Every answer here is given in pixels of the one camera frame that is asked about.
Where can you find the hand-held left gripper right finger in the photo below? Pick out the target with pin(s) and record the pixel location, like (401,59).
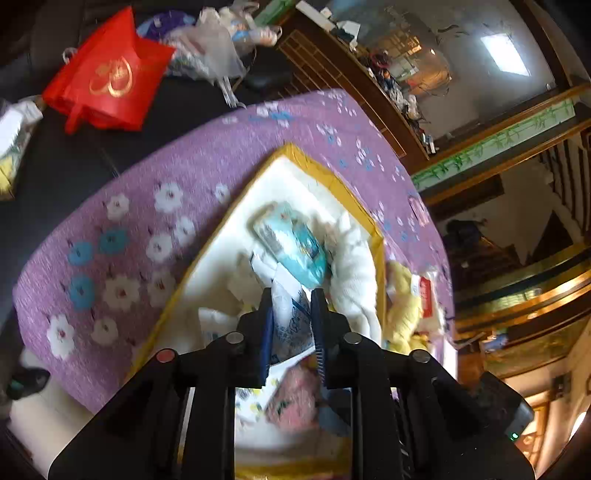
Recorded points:
(318,337)

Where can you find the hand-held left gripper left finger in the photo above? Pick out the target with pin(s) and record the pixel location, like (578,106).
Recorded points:
(265,332)

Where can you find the white packet blue print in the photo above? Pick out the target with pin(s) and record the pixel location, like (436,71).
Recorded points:
(291,318)

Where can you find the white towel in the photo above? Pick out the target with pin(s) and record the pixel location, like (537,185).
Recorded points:
(355,277)

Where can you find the lemon print tissue pack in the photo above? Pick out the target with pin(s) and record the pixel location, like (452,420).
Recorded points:
(251,402)

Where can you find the yellow cloth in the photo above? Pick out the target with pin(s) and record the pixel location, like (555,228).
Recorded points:
(401,304)

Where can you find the blue white wipes packet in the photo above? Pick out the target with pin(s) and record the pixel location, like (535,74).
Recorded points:
(295,244)

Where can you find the yellow white cardboard box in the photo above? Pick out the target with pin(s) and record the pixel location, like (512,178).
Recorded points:
(221,240)

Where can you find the white packet red label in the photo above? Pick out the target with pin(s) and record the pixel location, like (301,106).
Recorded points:
(425,295)

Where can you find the pink mask packet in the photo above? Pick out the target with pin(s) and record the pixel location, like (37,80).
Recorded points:
(418,210)

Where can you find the dark hanging jacket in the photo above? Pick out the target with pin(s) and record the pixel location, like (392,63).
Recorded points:
(464,235)

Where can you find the purple floral tablecloth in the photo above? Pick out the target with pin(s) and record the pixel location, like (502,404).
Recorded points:
(138,175)

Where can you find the wooden stair railing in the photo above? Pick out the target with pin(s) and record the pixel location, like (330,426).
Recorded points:
(565,184)

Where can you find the dark object teal patch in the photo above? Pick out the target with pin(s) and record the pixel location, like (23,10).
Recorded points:
(27,383)

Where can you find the black sofa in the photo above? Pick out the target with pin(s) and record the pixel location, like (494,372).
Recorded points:
(55,184)

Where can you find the pile of cabinet clutter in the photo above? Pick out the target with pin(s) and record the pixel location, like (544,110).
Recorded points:
(397,92)

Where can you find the wooden cabinet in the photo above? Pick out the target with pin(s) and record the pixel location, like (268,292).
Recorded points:
(323,60)

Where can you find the clear plastic bag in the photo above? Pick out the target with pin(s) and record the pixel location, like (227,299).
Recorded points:
(207,46)

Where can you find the red bag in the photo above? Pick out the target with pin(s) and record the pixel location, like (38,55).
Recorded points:
(111,74)

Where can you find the plastic bag of bottles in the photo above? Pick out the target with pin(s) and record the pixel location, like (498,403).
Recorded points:
(249,27)

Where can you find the clear bag of masks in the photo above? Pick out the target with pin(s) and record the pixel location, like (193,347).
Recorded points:
(18,134)

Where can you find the purple bag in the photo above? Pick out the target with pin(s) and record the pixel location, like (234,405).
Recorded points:
(161,23)

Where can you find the white flat box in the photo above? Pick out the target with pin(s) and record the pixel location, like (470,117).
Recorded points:
(314,8)

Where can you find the glass partition wooden frame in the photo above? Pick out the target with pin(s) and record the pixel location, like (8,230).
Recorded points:
(461,60)

